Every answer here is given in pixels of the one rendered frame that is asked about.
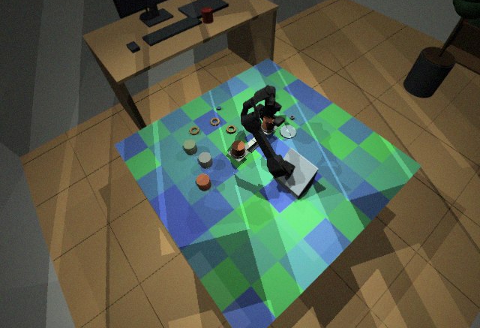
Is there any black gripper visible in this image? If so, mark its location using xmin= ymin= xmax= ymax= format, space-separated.
xmin=256 ymin=104 xmax=285 ymax=127

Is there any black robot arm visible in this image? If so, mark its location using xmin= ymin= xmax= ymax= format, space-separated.
xmin=241 ymin=85 xmax=296 ymax=178

